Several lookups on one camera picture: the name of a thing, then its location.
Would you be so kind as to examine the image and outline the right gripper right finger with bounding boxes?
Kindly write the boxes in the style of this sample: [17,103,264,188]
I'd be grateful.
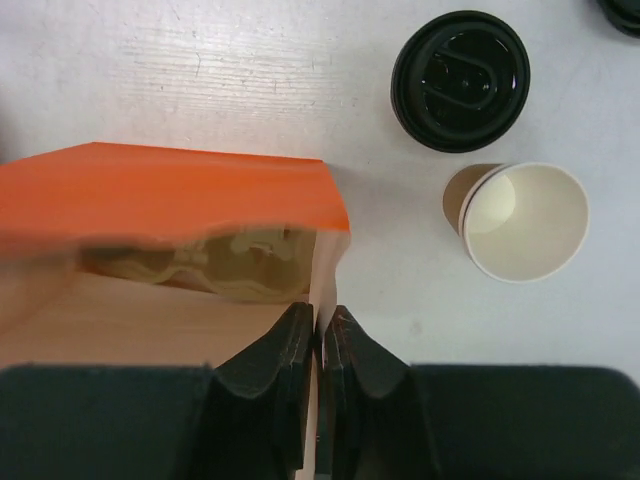
[322,306,639,479]

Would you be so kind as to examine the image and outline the orange paper bag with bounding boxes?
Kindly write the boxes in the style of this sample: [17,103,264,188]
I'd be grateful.
[1,143,351,479]

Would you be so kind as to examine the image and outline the brown pulp cup carrier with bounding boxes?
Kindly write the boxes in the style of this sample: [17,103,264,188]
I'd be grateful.
[81,227,317,303]

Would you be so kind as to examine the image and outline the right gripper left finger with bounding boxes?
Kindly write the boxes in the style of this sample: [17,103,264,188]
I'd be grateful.
[1,302,314,479]

